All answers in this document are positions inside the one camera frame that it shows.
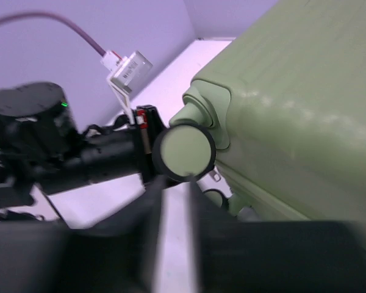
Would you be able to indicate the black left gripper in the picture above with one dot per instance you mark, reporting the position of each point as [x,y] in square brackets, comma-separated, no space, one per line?
[104,157]

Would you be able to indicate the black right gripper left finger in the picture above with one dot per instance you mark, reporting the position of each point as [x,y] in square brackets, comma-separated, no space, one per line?
[118,254]

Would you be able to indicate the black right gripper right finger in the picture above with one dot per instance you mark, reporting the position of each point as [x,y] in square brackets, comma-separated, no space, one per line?
[235,256]

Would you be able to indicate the light green hard suitcase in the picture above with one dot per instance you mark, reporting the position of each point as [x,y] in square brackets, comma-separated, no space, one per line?
[285,103]

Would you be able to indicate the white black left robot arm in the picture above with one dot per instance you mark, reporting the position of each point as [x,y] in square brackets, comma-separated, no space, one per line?
[41,146]

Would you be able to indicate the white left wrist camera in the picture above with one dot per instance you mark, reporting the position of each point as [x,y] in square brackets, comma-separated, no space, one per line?
[125,76]

